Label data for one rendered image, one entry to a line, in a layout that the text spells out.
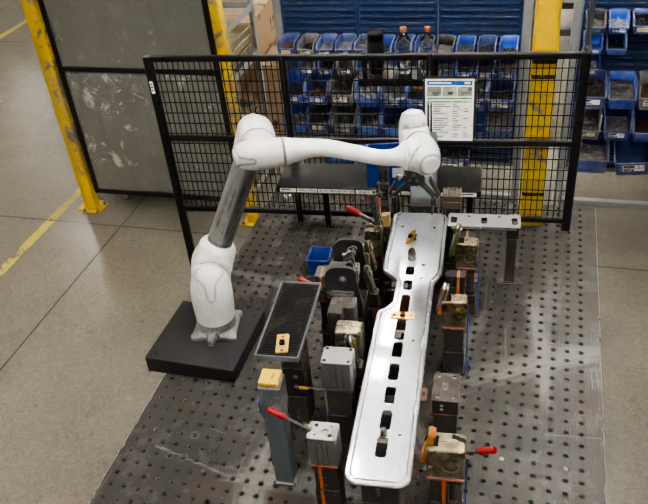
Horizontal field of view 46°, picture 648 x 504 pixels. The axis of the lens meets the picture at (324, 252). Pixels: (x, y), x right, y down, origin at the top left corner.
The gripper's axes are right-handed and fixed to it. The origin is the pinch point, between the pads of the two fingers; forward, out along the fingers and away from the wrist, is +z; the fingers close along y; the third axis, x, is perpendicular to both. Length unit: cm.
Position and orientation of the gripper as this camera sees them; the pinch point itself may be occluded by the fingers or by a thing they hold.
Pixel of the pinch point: (414, 209)
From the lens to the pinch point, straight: 295.7
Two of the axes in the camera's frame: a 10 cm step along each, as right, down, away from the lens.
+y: 9.8, 0.4, -2.0
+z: 0.8, 8.1, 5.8
